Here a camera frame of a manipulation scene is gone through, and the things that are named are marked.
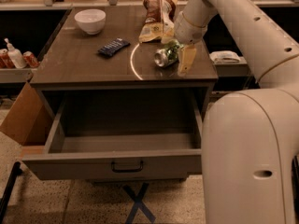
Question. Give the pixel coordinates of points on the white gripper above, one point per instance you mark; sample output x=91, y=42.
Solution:
x=187, y=32

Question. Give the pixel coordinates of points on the green soda can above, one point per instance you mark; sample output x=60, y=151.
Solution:
x=168, y=54

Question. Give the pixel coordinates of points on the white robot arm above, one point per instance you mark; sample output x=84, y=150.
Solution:
x=249, y=137

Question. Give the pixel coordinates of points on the open grey top drawer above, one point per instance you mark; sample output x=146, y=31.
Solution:
x=164, y=133

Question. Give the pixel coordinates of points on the red soda can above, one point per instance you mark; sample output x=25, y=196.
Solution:
x=31, y=59

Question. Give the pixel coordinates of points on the red can at edge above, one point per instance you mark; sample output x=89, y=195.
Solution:
x=5, y=61

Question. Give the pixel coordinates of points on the brown chip bag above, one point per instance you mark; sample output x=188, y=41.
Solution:
x=160, y=16

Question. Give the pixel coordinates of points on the folded white cloth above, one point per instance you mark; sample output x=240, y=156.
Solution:
x=225, y=56

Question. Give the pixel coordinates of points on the dark blue snack bar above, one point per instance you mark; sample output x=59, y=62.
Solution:
x=112, y=47

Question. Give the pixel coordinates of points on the grey side shelf right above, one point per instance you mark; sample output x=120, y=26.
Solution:
x=240, y=69

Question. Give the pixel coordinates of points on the grey side shelf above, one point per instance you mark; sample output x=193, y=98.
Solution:
x=240, y=69
x=14, y=75

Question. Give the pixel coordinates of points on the white ceramic bowl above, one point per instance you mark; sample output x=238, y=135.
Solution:
x=91, y=21

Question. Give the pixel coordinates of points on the white pump bottle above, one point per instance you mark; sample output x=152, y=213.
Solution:
x=15, y=55

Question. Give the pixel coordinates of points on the brown cardboard box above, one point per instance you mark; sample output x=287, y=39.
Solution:
x=28, y=122

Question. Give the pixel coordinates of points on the grey side shelf left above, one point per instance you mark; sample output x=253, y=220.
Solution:
x=14, y=75

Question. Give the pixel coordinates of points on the black stand leg left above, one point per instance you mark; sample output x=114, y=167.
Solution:
x=15, y=172

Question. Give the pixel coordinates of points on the black drawer handle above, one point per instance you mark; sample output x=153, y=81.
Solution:
x=119, y=168

